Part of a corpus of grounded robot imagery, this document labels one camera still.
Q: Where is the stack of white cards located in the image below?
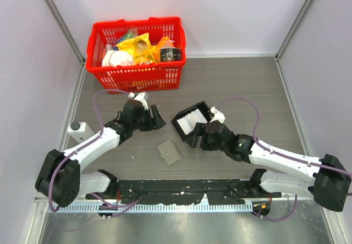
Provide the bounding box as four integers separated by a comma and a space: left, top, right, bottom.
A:
177, 109, 207, 135

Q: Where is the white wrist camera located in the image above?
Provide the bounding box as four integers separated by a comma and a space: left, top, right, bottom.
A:
210, 107, 225, 124
128, 92, 149, 110

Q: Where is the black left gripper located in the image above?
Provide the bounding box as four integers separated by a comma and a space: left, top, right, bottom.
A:
131, 105, 165, 132

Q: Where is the yellow snack bag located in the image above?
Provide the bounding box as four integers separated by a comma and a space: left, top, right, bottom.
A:
117, 32, 157, 65

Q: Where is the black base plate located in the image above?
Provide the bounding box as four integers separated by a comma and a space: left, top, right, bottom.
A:
97, 179, 282, 206

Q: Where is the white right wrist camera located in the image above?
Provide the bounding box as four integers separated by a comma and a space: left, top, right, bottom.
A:
210, 107, 225, 124

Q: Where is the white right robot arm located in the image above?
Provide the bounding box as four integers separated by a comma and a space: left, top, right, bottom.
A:
182, 120, 351, 212

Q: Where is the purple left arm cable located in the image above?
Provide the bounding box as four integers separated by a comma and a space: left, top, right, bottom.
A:
48, 89, 133, 213

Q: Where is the black labelled bottle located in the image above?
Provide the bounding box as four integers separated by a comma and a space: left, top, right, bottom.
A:
160, 47, 183, 62

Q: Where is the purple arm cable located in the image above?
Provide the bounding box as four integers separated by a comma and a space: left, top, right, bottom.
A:
216, 97, 352, 176
48, 89, 133, 213

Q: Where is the white slotted cable duct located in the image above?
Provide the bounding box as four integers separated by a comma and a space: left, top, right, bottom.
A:
57, 201, 253, 213

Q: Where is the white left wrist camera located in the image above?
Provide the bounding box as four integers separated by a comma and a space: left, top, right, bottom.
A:
128, 92, 149, 110

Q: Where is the orange snack packet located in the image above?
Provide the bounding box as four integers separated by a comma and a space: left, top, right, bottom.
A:
151, 36, 174, 62

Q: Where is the black card box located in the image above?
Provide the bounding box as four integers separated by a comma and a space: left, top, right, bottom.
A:
171, 101, 211, 142

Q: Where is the green blue snack packet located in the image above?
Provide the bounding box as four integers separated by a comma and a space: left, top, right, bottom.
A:
112, 28, 138, 51

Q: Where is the white crumpled plastic bag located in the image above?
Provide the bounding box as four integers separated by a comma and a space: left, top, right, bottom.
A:
102, 50, 135, 67

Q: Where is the red plastic shopping basket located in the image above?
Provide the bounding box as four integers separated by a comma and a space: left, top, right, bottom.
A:
86, 16, 186, 92

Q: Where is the white device with grey button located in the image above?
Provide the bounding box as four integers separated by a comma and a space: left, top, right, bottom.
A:
67, 121, 94, 143

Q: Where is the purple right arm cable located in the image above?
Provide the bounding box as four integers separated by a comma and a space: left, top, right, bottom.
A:
216, 97, 352, 176

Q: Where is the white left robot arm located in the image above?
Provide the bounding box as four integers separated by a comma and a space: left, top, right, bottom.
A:
35, 100, 166, 207

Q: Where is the grey leather card holder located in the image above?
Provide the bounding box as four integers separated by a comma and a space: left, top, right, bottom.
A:
156, 140, 183, 167

